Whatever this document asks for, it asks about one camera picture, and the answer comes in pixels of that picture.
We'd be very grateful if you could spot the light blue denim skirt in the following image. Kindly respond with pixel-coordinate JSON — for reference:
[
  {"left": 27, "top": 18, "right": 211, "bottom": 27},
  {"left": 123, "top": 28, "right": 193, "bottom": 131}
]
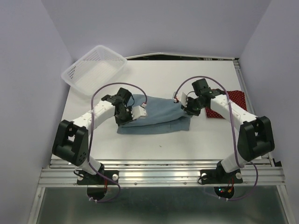
[{"left": 117, "top": 96, "right": 192, "bottom": 135}]

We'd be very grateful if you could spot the red polka dot skirt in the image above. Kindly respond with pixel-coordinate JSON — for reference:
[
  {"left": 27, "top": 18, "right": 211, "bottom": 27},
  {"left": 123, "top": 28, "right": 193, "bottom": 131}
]
[{"left": 205, "top": 90, "right": 247, "bottom": 119}]

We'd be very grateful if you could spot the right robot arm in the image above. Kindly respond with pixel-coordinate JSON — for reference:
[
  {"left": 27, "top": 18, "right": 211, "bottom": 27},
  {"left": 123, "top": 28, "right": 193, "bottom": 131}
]
[{"left": 174, "top": 78, "right": 275, "bottom": 184}]

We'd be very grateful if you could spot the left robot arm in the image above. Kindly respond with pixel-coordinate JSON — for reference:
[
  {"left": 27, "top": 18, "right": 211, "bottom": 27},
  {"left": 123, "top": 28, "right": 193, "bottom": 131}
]
[{"left": 52, "top": 88, "right": 133, "bottom": 184}]

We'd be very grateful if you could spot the white plastic basket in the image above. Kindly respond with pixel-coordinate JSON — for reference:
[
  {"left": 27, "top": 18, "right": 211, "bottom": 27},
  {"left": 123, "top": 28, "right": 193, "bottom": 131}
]
[{"left": 61, "top": 45, "right": 127, "bottom": 96}]

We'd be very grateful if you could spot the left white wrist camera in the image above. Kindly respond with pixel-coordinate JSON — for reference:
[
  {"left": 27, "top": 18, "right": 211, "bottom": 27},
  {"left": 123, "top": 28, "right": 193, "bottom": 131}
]
[{"left": 131, "top": 106, "right": 147, "bottom": 120}]

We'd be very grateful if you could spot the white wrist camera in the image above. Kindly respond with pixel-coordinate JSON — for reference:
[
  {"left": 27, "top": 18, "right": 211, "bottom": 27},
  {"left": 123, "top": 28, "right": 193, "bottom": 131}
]
[
  {"left": 173, "top": 92, "right": 187, "bottom": 106},
  {"left": 131, "top": 106, "right": 147, "bottom": 120}
]

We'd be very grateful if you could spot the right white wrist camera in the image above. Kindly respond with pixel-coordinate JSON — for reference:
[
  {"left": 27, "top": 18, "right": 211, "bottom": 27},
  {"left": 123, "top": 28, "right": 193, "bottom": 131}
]
[{"left": 173, "top": 92, "right": 187, "bottom": 106}]

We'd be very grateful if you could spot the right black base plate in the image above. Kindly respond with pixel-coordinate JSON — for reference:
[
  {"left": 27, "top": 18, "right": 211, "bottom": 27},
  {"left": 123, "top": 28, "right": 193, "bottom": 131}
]
[{"left": 198, "top": 169, "right": 243, "bottom": 185}]

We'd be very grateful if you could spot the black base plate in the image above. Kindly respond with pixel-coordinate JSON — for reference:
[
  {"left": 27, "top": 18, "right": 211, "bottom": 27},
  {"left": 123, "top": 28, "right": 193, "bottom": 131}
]
[
  {"left": 198, "top": 169, "right": 243, "bottom": 185},
  {"left": 77, "top": 170, "right": 119, "bottom": 185}
]

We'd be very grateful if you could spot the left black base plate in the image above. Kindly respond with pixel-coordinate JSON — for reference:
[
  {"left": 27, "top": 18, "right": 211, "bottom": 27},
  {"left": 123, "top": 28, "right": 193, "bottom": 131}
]
[{"left": 77, "top": 170, "right": 119, "bottom": 185}]

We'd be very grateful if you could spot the aluminium frame rail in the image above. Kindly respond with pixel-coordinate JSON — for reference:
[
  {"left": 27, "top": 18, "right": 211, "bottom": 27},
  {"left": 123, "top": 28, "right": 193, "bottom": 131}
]
[{"left": 27, "top": 53, "right": 290, "bottom": 224}]

